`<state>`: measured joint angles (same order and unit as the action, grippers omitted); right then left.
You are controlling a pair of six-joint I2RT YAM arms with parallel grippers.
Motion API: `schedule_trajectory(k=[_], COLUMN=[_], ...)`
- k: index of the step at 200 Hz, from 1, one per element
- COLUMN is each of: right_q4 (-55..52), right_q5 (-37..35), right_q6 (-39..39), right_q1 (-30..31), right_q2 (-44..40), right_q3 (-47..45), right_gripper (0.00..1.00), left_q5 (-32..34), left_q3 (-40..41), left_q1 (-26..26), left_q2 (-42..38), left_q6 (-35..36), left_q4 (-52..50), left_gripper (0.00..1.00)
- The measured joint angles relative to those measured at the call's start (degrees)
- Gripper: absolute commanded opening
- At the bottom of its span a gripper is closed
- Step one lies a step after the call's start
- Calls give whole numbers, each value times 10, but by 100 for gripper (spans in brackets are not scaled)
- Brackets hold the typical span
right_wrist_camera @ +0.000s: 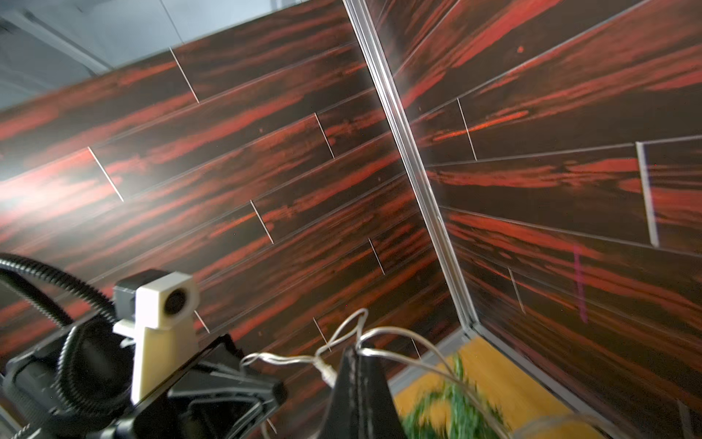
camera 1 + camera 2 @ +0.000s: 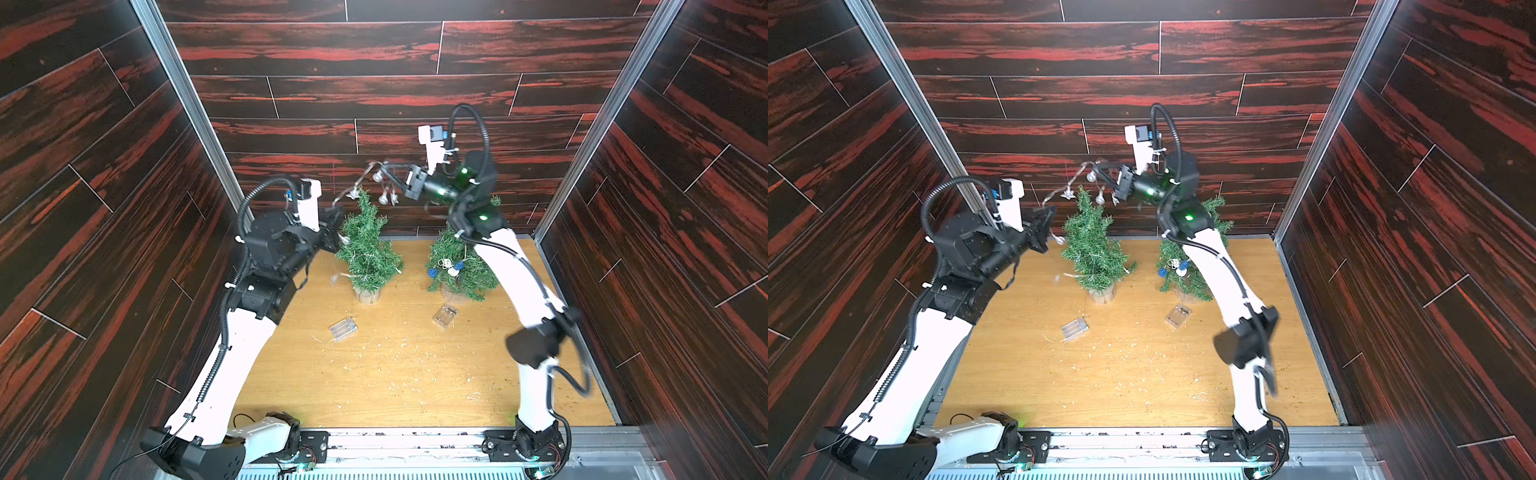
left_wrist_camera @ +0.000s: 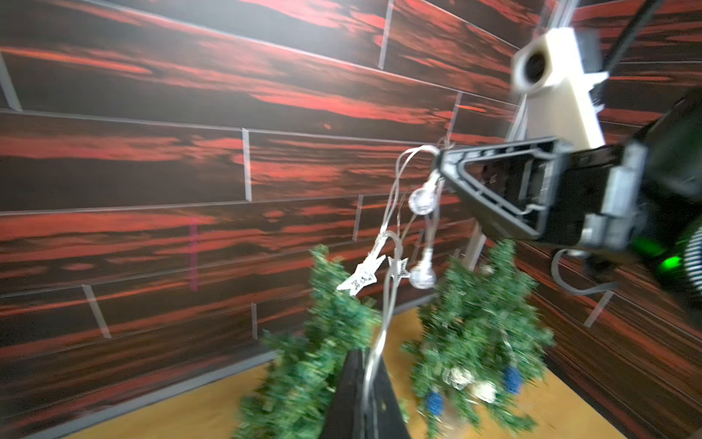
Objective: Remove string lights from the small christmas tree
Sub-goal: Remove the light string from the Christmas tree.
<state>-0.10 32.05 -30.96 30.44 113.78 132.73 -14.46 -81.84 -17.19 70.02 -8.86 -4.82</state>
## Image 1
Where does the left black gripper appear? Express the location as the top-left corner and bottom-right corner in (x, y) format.
(3, 318), (287, 438)

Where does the small christmas tree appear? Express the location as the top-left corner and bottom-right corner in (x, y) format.
(400, 382), (498, 438)

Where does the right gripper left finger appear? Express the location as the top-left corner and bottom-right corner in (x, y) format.
(318, 348), (362, 439)

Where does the white string lights wire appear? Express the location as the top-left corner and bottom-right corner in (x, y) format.
(239, 306), (621, 439)

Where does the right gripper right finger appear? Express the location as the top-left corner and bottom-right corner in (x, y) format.
(358, 356), (407, 439)

